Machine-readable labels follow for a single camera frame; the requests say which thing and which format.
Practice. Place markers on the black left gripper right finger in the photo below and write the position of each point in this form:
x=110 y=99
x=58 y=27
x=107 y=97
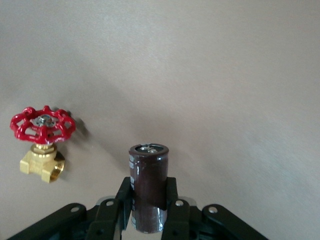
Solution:
x=180 y=220

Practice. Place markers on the dark brown terminal block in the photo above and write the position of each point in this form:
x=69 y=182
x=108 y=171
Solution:
x=148 y=175

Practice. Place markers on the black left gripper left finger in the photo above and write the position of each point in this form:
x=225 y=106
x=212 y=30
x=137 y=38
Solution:
x=105 y=220

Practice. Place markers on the brass valve red handwheel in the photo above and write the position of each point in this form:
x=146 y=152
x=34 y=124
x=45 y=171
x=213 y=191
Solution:
x=42 y=130

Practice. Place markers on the brown table mat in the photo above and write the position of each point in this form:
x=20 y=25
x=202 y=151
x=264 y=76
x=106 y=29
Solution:
x=225 y=75

